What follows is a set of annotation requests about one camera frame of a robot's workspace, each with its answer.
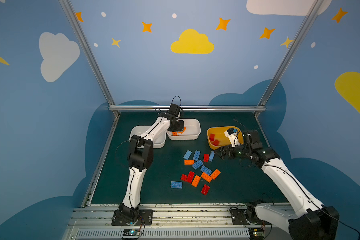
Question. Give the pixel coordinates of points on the white plastic bin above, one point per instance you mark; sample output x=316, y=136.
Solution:
x=159, y=141
x=191, y=132

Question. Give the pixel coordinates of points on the left side floor rail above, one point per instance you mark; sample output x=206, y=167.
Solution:
x=95, y=178

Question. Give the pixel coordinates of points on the white left plastic bin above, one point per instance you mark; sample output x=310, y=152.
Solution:
x=159, y=141

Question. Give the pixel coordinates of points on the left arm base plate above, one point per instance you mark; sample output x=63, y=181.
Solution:
x=144, y=216

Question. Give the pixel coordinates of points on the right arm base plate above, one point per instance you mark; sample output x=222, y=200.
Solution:
x=244, y=216

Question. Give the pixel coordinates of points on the red lego bottom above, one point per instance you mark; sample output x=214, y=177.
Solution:
x=205, y=190

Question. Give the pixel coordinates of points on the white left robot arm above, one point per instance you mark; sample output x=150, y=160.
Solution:
x=140, y=158

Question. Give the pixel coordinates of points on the right green circuit board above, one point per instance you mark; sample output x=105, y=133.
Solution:
x=256, y=234

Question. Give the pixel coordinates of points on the yellow plastic bin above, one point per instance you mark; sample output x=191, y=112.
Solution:
x=219, y=135

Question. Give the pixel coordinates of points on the long red lego brick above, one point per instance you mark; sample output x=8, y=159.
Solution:
x=190, y=177

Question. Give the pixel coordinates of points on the white middle plastic bin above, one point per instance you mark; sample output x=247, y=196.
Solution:
x=191, y=132

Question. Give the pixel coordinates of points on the right aluminium frame post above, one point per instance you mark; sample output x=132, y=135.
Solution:
x=299, y=37

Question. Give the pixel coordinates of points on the blue lego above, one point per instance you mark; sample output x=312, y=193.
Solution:
x=176, y=185
x=187, y=155
x=211, y=156
x=197, y=164
x=206, y=170
x=196, y=155

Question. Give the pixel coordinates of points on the orange lego row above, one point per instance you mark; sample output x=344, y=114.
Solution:
x=189, y=162

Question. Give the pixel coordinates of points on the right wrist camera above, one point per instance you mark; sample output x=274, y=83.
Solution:
x=232, y=135

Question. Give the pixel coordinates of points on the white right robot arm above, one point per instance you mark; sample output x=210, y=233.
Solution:
x=310, y=219

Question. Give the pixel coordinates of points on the horizontal aluminium frame rail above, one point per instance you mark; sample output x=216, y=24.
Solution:
x=189, y=108

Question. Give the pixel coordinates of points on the floor rail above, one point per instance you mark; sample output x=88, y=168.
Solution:
x=256, y=115
x=95, y=178

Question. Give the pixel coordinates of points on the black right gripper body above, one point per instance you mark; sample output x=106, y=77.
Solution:
x=229, y=152

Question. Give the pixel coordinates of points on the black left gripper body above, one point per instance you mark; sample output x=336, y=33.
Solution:
x=178, y=125

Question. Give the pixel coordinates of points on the left green circuit board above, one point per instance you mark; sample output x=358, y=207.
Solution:
x=131, y=233

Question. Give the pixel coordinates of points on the right side floor rail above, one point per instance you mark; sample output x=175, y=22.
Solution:
x=256, y=115

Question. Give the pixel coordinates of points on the left aluminium frame post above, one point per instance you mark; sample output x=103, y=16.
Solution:
x=76, y=26

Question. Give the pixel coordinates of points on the green circuit board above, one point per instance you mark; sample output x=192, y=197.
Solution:
x=256, y=234
x=131, y=233

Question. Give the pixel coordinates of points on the blue lego on edge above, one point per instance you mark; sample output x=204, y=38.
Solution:
x=211, y=156

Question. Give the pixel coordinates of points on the aluminium frame post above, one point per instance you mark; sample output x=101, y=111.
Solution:
x=299, y=37
x=76, y=26

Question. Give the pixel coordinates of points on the small red lego lower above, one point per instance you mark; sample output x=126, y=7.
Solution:
x=184, y=177

